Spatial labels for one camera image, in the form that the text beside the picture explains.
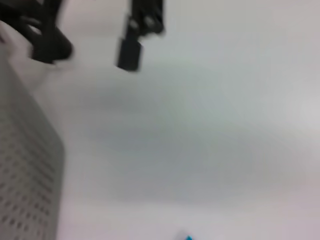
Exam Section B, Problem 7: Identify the grey perforated storage basket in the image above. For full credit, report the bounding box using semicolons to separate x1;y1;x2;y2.
0;21;66;240

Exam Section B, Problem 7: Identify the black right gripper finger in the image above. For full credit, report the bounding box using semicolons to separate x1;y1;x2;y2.
0;0;73;63
116;0;166;72

